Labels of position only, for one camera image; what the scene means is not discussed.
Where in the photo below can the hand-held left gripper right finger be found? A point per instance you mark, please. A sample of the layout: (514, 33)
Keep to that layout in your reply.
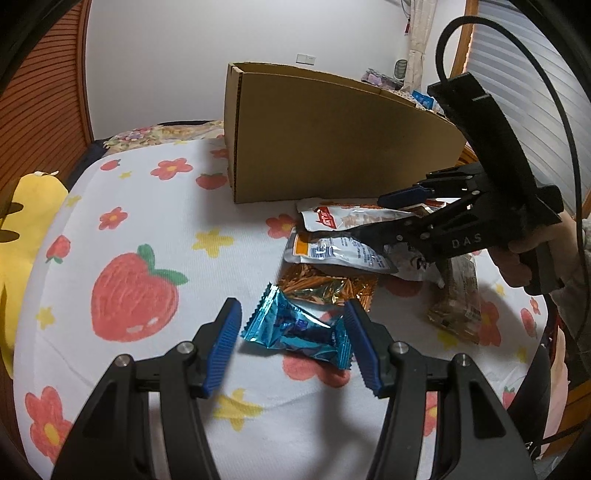
(364, 350)

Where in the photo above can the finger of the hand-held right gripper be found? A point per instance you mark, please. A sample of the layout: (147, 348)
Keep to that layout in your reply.
(406, 196)
(392, 228)

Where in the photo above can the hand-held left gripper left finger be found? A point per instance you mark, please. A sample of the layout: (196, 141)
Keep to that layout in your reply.
(226, 341)

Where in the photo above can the white pouch with blue print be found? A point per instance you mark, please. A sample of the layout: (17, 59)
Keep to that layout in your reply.
(341, 251)

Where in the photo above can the white pouch with red label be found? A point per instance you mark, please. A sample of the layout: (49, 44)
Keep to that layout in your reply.
(323, 217)

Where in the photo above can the blue foil candy packet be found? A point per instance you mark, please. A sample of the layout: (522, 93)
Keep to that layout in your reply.
(295, 327)

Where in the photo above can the brown cardboard box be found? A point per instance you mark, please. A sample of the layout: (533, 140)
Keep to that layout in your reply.
(323, 138)

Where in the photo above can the person's right forearm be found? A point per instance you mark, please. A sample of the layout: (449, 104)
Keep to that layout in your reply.
(577, 277)

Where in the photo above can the person's right hand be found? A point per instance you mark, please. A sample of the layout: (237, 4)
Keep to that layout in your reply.
(512, 267)

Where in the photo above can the white packet with cartoon print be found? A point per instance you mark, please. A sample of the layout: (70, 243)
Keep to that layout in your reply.
(411, 265)

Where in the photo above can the orange foil snack packet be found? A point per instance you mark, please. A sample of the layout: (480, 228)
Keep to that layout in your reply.
(318, 284)

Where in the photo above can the blue box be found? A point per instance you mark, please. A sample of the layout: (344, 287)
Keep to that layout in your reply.
(424, 99)

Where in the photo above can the white window blinds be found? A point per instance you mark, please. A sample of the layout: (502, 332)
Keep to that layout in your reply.
(517, 64)

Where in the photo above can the brown snack bar packet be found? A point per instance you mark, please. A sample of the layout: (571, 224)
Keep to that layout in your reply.
(457, 300)

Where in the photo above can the purple pouch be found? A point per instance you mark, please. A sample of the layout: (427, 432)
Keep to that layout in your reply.
(381, 78)

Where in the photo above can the cream curtain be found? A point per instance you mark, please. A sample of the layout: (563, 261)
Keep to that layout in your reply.
(418, 55)

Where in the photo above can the grey striped round ornament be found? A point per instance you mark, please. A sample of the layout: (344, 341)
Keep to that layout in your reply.
(401, 69)

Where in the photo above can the strawberry print bed sheet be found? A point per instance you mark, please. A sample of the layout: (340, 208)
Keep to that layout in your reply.
(138, 221)

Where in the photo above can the floral quilt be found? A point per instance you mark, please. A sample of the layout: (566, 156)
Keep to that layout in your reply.
(152, 134)

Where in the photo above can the yellow plush toy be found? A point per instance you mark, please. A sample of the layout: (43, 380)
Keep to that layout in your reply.
(27, 221)

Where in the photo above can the wooden slatted wardrobe door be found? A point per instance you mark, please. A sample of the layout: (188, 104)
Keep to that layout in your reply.
(46, 92)

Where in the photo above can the wooden window frame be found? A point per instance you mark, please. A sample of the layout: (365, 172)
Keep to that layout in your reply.
(464, 41)

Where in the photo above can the white wall socket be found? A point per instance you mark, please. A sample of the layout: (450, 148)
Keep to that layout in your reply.
(305, 58)

